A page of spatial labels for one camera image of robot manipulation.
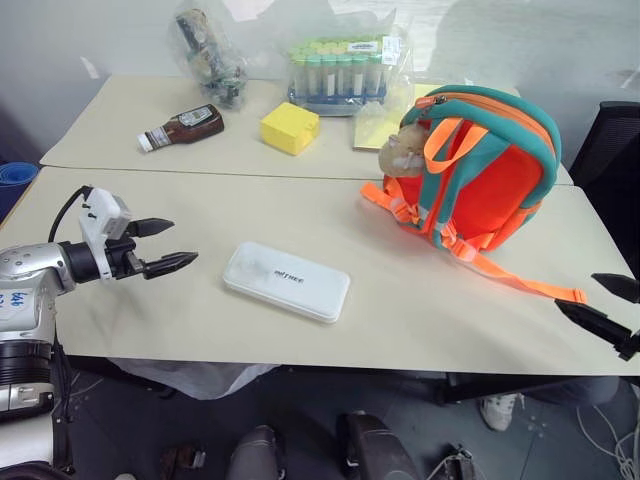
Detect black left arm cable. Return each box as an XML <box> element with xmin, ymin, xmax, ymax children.
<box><xmin>48</xmin><ymin>185</ymin><xmax>96</xmax><ymax>245</ymax></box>

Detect grey rounded shape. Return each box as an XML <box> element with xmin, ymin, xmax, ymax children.
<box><xmin>228</xmin><ymin>424</ymin><xmax>282</xmax><ymax>480</ymax></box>

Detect blue rolled mat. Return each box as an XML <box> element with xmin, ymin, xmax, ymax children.
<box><xmin>0</xmin><ymin>161</ymin><xmax>41</xmax><ymax>222</ymax></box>

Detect bagged test tube rack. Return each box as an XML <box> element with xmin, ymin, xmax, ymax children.
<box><xmin>286</xmin><ymin>33</ymin><xmax>417</xmax><ymax>119</ymax></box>

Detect black office chair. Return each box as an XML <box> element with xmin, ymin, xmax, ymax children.
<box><xmin>569</xmin><ymin>100</ymin><xmax>640</xmax><ymax>279</ymax></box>

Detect black rounded shape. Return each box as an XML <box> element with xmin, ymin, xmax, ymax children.
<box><xmin>335</xmin><ymin>410</ymin><xmax>420</xmax><ymax>480</ymax></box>

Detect black table frame bar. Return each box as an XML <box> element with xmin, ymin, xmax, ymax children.
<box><xmin>443</xmin><ymin>371</ymin><xmax>622</xmax><ymax>407</ymax></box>

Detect beige plush keychain toy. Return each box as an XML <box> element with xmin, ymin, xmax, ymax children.
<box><xmin>378</xmin><ymin>124</ymin><xmax>431</xmax><ymax>178</ymax></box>

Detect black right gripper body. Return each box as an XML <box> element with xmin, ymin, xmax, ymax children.
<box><xmin>613</xmin><ymin>329</ymin><xmax>640</xmax><ymax>362</ymax></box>

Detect orange and teal backpack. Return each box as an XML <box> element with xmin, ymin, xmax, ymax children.
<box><xmin>360</xmin><ymin>84</ymin><xmax>589</xmax><ymax>304</ymax></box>

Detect white floor cables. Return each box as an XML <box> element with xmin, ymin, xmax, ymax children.
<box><xmin>574</xmin><ymin>397</ymin><xmax>640</xmax><ymax>480</ymax></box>

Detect white shoe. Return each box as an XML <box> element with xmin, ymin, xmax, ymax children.
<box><xmin>479</xmin><ymin>391</ymin><xmax>524</xmax><ymax>433</ymax></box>

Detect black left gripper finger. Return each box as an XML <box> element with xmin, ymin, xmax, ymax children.
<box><xmin>131</xmin><ymin>217</ymin><xmax>176</xmax><ymax>239</ymax></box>
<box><xmin>142</xmin><ymin>252</ymin><xmax>200</xmax><ymax>281</ymax></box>

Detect white plastic sheet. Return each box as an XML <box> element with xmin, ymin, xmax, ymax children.
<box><xmin>106</xmin><ymin>356</ymin><xmax>277</xmax><ymax>402</ymax></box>

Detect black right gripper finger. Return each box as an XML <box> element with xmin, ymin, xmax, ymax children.
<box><xmin>590</xmin><ymin>272</ymin><xmax>640</xmax><ymax>304</ymax></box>
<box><xmin>553</xmin><ymin>298</ymin><xmax>633</xmax><ymax>347</ymax></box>

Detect yellow sponge block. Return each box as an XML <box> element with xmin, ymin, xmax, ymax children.
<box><xmin>258</xmin><ymin>101</ymin><xmax>322</xmax><ymax>157</ymax></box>

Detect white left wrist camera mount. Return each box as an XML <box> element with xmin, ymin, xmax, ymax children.
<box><xmin>77</xmin><ymin>185</ymin><xmax>134</xmax><ymax>279</ymax></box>

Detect white case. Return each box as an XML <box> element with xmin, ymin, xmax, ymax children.
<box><xmin>222</xmin><ymin>241</ymin><xmax>352</xmax><ymax>327</ymax></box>

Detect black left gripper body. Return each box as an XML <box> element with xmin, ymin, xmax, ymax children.
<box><xmin>105</xmin><ymin>221</ymin><xmax>149</xmax><ymax>281</ymax></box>

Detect brown sauce bottle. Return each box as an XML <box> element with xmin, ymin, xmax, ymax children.
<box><xmin>137</xmin><ymin>103</ymin><xmax>226</xmax><ymax>153</ymax></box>

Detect clear bag of bottles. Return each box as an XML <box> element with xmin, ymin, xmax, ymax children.
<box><xmin>174</xmin><ymin>8</ymin><xmax>250</xmax><ymax>110</ymax></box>

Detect yellow notepad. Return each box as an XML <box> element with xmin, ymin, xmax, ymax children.
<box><xmin>351</xmin><ymin>83</ymin><xmax>442</xmax><ymax>153</ymax></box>

